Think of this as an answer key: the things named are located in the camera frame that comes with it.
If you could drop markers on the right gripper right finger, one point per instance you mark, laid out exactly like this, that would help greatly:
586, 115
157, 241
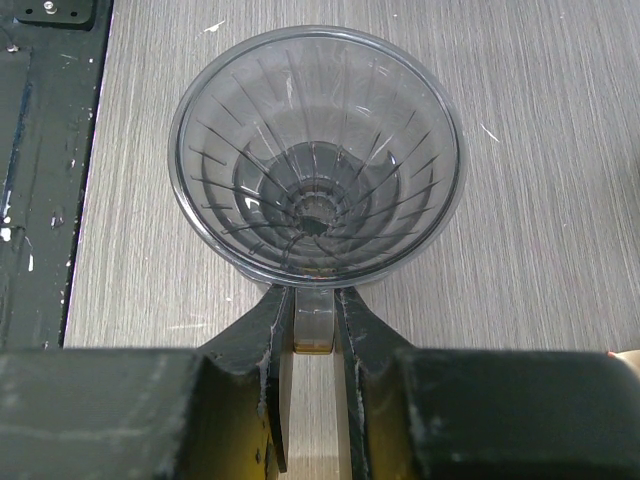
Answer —
373, 428

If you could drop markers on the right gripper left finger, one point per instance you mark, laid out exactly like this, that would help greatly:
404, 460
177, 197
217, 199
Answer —
246, 425

